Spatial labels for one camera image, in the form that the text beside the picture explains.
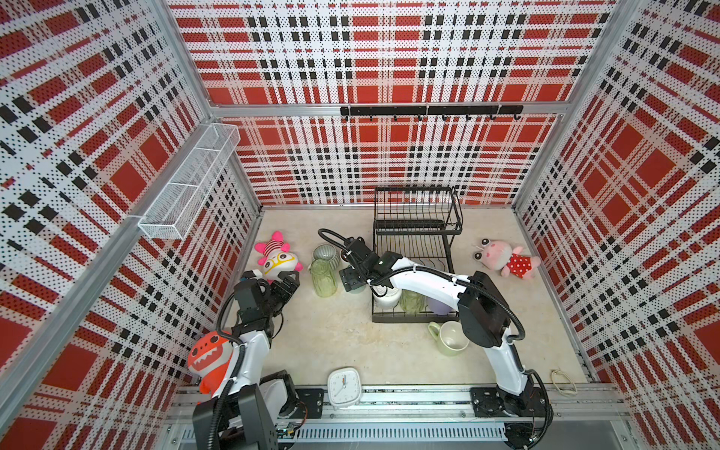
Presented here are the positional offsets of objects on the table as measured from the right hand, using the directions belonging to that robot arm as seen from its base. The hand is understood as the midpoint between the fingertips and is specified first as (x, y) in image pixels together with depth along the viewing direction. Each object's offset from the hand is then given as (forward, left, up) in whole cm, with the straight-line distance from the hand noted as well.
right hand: (357, 272), depth 90 cm
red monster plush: (-26, +39, 0) cm, 47 cm away
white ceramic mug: (-10, -9, +2) cm, 13 cm away
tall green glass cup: (-2, +11, 0) cm, 11 cm away
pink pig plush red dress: (+8, -49, -3) cm, 50 cm away
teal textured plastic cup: (-9, -1, +6) cm, 11 cm away
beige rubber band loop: (-33, -58, -9) cm, 67 cm away
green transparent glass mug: (-11, -17, 0) cm, 20 cm away
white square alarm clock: (-32, +3, -6) cm, 33 cm away
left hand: (-3, +19, +1) cm, 19 cm away
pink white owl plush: (+7, +28, -1) cm, 29 cm away
